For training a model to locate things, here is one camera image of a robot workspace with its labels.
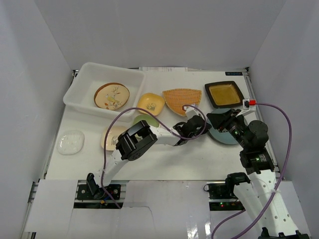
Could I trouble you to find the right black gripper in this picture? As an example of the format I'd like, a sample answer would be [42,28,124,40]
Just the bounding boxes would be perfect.
[206,109,250,149]

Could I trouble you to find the blue-grey round plate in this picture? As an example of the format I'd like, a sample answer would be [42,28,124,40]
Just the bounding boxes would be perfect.
[208,109,242,145]

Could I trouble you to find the bird painted cream plate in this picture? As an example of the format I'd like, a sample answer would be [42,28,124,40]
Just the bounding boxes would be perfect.
[94,83,130,111]

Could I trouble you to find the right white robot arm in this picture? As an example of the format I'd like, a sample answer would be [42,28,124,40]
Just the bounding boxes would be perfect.
[207,109,309,239]

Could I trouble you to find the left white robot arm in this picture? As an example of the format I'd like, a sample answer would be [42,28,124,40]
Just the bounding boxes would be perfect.
[86,115,212,199]

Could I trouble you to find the white plastic bin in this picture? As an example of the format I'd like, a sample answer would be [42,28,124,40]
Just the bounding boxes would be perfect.
[63,62,146,119]

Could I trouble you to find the black square amber plate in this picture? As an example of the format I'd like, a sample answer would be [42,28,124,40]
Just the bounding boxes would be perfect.
[204,81,244,109]

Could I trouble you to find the orange woven fan basket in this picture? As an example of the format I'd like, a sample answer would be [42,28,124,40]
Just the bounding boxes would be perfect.
[162,89,202,117]

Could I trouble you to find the green square panda dish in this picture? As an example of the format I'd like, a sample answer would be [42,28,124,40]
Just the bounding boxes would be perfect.
[132,114,160,127]

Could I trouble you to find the blue label sticker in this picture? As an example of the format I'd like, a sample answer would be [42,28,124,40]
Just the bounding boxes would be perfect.
[225,72,243,76]

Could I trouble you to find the yellow square panda dish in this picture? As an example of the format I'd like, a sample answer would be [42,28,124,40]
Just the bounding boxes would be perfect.
[137,93,165,116]

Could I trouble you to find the papers at table back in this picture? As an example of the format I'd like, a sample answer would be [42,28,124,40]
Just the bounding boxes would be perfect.
[139,67,188,72]

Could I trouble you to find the cream square panda dish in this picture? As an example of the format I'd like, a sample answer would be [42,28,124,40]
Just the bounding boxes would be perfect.
[106,125,128,151]

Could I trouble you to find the clear glass square dish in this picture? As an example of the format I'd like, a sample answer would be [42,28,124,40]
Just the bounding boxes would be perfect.
[56,130,85,155]

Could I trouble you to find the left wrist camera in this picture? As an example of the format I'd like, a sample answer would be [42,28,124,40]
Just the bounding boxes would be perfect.
[183,106,199,119]

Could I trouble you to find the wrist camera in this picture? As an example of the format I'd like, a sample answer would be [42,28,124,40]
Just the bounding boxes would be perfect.
[237,98,257,117]
[183,106,199,119]

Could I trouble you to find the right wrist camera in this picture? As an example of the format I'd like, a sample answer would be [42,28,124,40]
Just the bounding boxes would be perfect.
[237,98,257,117]

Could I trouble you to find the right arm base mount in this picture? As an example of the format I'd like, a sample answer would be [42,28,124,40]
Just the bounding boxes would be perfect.
[203,183,237,199]

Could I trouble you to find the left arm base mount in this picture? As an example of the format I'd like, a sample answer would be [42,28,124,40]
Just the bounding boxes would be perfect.
[75,184,122,202]

